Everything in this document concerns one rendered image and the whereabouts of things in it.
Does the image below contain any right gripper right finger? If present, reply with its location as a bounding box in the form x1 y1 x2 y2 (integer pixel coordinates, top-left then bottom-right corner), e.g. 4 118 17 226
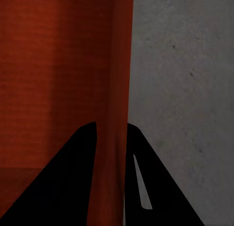
124 124 204 226

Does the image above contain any storage box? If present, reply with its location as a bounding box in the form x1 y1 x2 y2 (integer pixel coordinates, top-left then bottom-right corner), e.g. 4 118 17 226
0 0 133 226

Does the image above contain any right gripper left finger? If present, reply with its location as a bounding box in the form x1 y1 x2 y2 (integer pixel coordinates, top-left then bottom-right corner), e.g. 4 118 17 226
0 122 97 226

